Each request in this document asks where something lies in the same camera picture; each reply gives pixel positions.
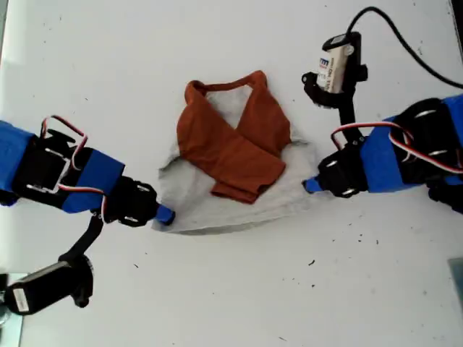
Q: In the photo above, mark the white and black camera box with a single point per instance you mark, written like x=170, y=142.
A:
x=338, y=65

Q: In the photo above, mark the black camera stalk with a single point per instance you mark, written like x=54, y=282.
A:
x=85, y=238
x=345, y=108

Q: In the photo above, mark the steel plate with black clamp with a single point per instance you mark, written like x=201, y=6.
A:
x=14, y=329

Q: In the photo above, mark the grey t-shirt with brown sleeves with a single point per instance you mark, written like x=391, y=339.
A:
x=235, y=159

